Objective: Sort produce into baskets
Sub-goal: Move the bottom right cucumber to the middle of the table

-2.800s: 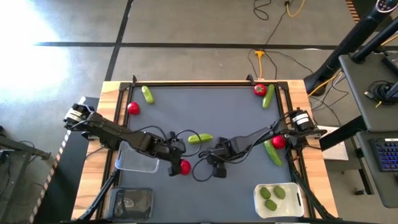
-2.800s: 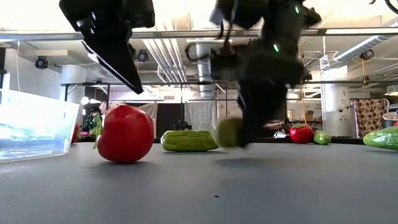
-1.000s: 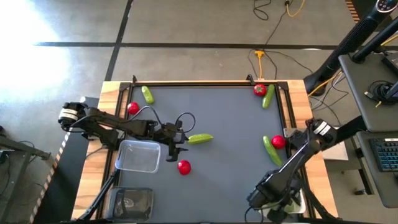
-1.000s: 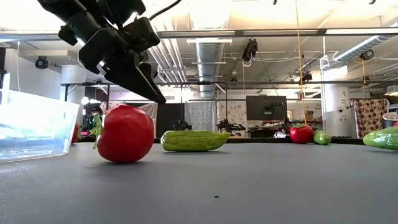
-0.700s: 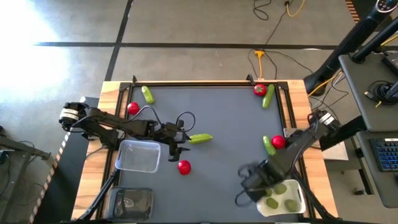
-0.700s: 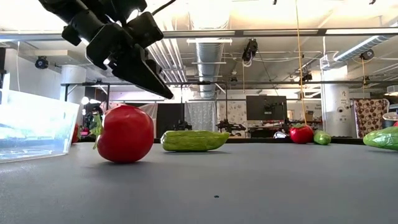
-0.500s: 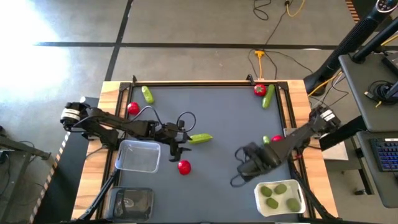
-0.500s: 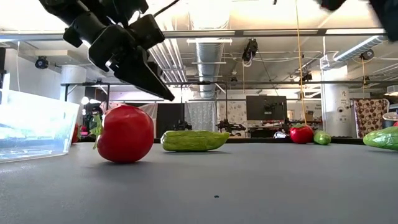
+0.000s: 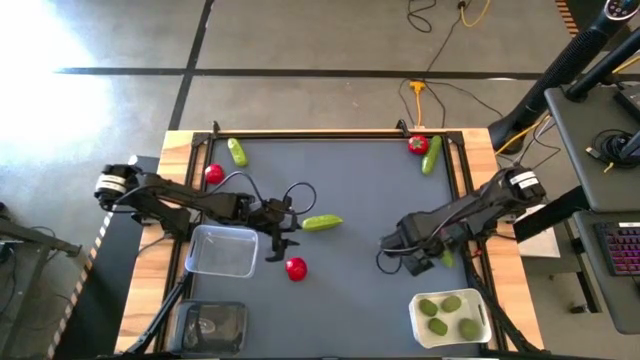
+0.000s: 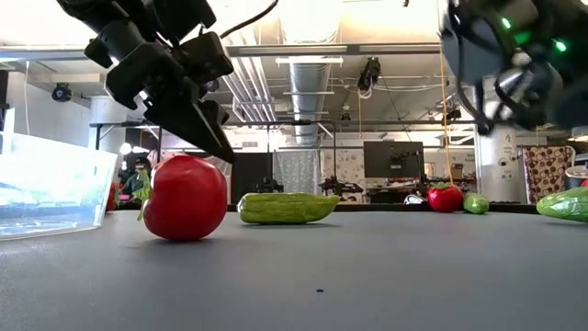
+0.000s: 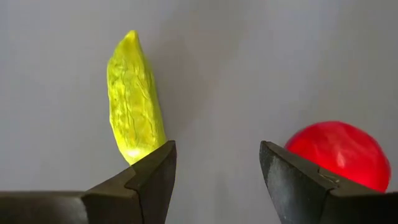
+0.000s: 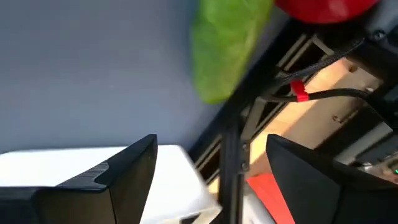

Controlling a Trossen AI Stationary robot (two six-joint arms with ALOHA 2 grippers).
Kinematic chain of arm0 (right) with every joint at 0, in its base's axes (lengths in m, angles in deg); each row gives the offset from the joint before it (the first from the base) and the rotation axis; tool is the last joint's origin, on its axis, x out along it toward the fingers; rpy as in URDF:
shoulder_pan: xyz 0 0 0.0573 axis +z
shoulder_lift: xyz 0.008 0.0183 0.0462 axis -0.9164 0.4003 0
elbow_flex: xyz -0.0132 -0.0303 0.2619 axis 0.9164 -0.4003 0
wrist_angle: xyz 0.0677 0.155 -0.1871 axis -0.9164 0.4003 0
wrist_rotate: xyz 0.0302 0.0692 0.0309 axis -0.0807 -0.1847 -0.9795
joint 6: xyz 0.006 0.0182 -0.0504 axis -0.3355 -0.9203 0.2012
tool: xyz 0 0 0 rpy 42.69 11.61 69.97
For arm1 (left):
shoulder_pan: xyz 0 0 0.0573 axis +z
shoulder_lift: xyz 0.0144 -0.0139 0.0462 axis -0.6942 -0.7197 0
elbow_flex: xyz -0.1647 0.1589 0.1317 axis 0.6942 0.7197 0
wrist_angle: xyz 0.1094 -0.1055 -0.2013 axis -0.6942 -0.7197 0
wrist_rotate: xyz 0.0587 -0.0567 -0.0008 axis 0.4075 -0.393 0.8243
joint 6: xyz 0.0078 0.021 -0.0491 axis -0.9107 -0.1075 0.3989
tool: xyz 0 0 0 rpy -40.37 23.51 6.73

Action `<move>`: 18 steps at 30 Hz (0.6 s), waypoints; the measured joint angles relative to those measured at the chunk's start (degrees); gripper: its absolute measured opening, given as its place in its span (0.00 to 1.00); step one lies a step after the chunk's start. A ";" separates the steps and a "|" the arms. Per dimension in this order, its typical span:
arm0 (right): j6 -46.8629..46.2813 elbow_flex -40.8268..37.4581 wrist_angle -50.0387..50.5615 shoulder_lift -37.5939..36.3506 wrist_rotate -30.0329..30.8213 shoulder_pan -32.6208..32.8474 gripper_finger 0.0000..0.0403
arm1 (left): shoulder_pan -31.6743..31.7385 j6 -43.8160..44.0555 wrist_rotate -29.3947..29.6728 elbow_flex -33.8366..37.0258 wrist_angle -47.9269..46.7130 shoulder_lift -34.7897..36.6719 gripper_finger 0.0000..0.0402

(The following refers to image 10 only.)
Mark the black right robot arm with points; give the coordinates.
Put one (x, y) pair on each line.
(565, 92)

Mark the black monitor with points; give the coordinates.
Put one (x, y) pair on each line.
(381, 161)

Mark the black hanging camera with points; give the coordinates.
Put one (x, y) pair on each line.
(370, 73)

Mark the brown dotted curtain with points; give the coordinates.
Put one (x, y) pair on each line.
(546, 170)

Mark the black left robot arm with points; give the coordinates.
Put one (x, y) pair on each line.
(138, 11)

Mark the white patterned curtain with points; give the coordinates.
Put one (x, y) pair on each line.
(298, 170)

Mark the black background robot arm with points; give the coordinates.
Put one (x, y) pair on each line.
(337, 186)
(270, 186)

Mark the white column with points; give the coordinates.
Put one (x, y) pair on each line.
(498, 165)

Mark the silver ventilation duct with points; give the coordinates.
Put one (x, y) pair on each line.
(308, 83)

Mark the black partition panel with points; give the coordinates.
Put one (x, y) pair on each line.
(250, 177)

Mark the green cucumber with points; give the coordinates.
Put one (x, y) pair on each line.
(476, 204)
(567, 205)
(285, 209)

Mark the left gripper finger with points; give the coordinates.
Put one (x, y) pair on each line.
(184, 122)
(216, 114)

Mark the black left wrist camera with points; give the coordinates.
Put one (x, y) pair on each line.
(206, 60)

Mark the black round lamp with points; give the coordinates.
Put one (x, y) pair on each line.
(61, 92)

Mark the clear plastic container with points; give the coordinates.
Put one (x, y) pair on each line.
(50, 184)

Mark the grey table mat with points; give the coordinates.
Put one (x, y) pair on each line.
(321, 276)

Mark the red tomato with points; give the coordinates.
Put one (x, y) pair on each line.
(186, 202)
(112, 197)
(444, 200)

